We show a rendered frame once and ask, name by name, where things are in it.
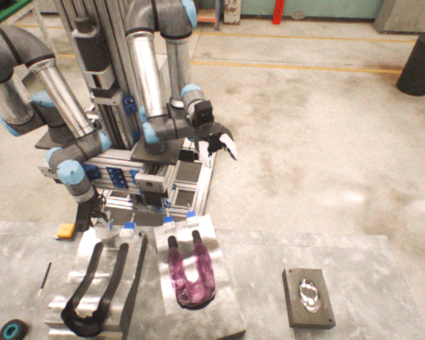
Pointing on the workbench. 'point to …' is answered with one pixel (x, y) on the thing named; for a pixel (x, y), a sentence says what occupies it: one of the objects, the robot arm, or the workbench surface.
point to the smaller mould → (307, 299)
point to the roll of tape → (13, 330)
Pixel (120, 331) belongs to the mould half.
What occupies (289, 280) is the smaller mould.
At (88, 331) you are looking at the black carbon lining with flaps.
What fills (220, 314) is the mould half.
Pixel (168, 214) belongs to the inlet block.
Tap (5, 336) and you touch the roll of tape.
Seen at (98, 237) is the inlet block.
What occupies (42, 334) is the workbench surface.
